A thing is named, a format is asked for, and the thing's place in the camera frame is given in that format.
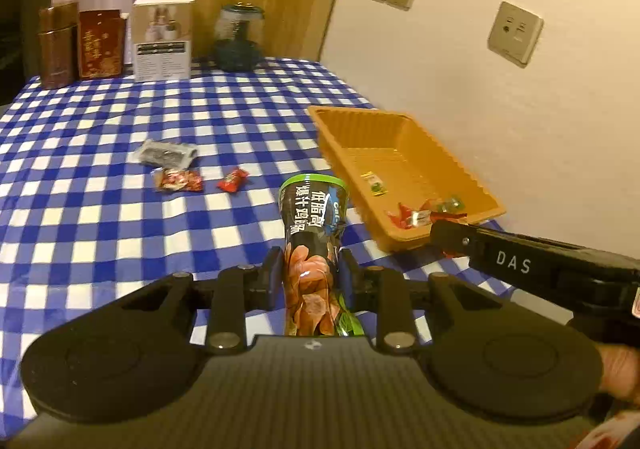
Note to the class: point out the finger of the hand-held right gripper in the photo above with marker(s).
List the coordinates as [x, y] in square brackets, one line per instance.
[450, 238]

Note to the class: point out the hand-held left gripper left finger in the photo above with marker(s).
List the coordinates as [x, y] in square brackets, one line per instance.
[272, 279]

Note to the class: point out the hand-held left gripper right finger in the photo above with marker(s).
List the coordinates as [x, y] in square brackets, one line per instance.
[348, 281]

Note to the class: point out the large red snack packet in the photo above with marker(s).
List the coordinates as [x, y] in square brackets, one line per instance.
[400, 218]

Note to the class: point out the dark green long snack packet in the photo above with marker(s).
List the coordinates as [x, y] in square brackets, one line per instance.
[315, 229]

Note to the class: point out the yellow green candy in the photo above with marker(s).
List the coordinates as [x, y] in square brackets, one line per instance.
[375, 184]

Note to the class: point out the small red candy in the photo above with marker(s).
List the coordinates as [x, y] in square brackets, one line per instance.
[233, 180]

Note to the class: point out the orange plastic tray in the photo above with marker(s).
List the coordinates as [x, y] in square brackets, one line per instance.
[390, 149]

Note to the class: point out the clear red snack packet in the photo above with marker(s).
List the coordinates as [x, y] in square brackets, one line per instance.
[177, 180]

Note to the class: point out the black clear seaweed packet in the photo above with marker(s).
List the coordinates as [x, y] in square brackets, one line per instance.
[165, 152]

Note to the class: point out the person's right hand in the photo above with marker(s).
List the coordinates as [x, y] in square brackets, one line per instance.
[620, 371]

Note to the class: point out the red white patterned clothing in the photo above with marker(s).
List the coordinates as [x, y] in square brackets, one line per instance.
[617, 434]

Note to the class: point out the blue white checked tablecloth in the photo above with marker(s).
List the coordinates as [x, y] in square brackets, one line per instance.
[100, 239]

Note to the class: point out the beige data socket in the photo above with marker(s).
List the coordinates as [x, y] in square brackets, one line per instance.
[515, 34]

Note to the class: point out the dark green glass jar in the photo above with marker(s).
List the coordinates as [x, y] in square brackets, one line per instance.
[239, 41]

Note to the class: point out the white carton box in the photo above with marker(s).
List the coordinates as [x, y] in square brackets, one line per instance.
[162, 39]

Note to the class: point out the red tin box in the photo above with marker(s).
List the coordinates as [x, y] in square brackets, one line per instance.
[101, 46]

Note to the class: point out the brown metal canister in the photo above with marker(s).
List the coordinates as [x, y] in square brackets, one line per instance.
[59, 46]

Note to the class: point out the black chair back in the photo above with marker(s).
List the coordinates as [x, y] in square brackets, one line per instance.
[22, 39]

